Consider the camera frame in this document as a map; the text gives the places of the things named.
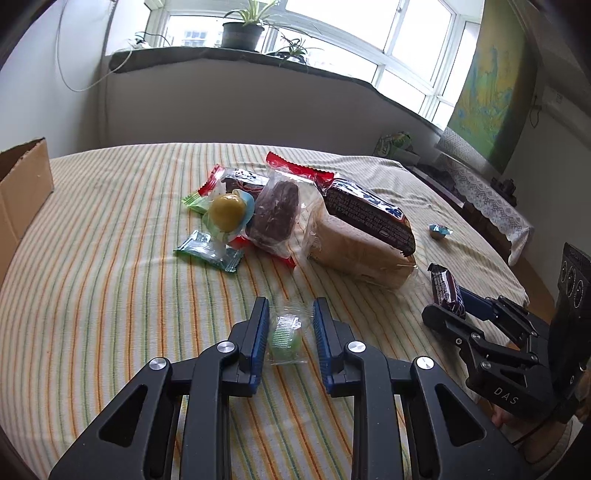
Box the white framed window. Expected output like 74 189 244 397
148 0 485 130

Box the small spider plant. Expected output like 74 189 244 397
265 34 324 63

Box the red-edged chocolate cake packet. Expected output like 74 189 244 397
242 151 335 269

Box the striped bed sheet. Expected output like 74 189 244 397
0 142 529 480

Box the dark wooden cabinet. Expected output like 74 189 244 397
406 164 513 264

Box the dark stone windowsill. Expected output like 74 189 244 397
104 46 444 139

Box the wall map poster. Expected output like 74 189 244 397
445 0 536 171

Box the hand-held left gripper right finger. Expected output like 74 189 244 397
312 298 539 480

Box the bagged bread loaf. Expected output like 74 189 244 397
295 185 419 291

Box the white lace cloth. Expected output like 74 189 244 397
436 127 534 266

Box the light green candy packet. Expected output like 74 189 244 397
181 191 215 215

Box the large potted plant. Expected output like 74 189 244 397
221 0 282 51

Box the cardboard box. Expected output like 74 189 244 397
0 137 55 287

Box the clear packet green jelly candy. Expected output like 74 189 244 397
268 302 309 366

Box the green printed carton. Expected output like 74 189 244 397
373 131 414 160

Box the yellow round snack packet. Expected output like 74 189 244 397
203 189 257 241

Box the small dark chocolate bar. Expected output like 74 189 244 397
427 263 469 320

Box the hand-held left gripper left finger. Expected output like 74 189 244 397
48 296 271 480

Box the white cable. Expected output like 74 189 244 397
56 0 139 93

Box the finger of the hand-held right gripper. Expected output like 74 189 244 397
457 286 552 360
421 302 541 371

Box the clear dark cookie packet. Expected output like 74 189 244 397
198 165 271 197

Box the teal wafer packet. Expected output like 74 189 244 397
173 229 245 274

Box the large dark chocolate bar packet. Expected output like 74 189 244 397
323 178 416 257

